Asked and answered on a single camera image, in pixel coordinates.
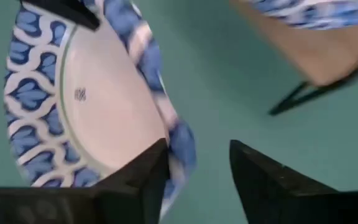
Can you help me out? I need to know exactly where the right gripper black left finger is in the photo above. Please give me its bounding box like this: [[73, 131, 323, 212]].
[[94, 138, 171, 224]]

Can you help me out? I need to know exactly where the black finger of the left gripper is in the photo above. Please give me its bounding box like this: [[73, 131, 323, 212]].
[[20, 0, 101, 32]]

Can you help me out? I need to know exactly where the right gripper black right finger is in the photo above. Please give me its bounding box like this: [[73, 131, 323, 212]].
[[229, 139, 341, 224]]

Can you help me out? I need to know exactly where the wooden shelf with black legs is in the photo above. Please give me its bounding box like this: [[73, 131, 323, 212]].
[[228, 0, 358, 116]]

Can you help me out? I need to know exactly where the blue white wide bowl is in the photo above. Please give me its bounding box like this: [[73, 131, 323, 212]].
[[3, 0, 198, 222], [249, 0, 358, 31]]

